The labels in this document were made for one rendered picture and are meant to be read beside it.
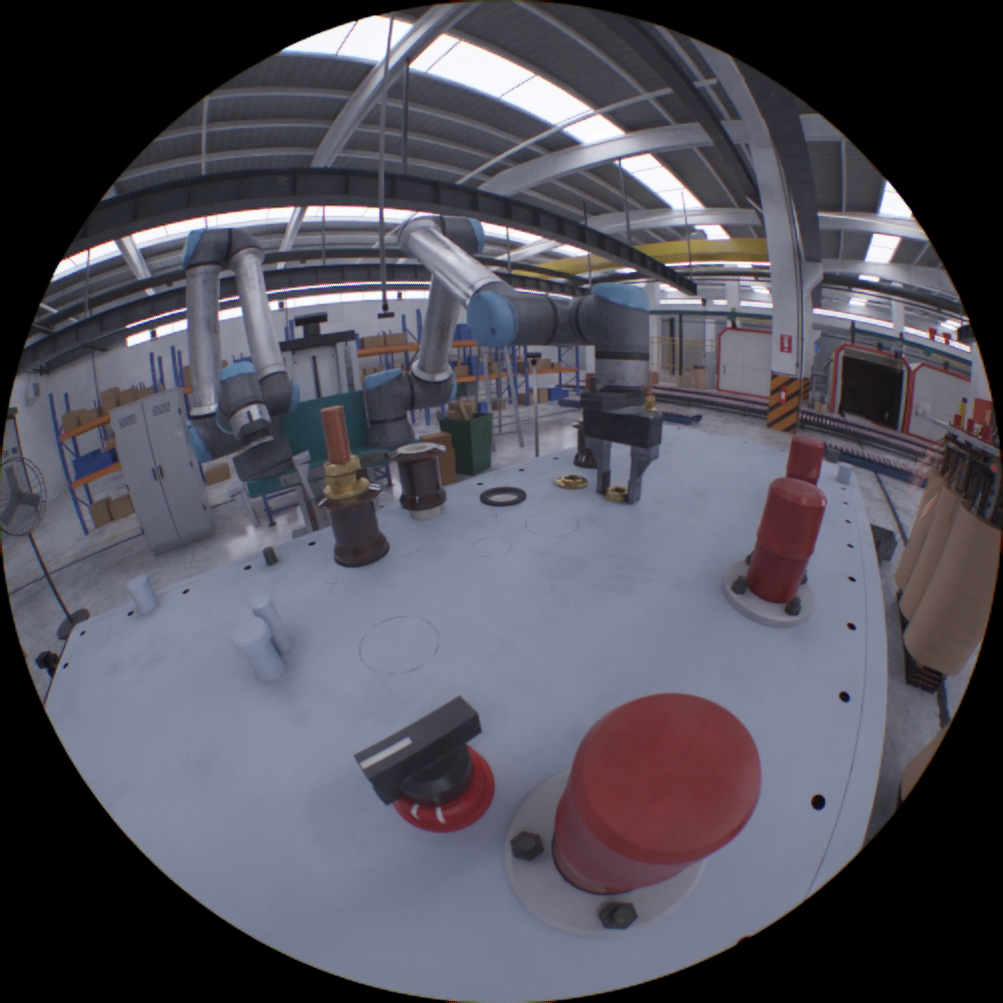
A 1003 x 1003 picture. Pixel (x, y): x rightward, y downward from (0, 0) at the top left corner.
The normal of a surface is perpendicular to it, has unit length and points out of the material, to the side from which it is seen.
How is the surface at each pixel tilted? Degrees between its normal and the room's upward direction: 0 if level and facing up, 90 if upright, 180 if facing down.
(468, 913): 0
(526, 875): 0
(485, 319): 93
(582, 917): 0
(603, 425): 90
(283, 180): 90
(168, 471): 90
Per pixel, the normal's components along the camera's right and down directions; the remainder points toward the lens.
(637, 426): -0.76, 0.29
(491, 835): -0.06, -0.92
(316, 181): 0.65, 0.26
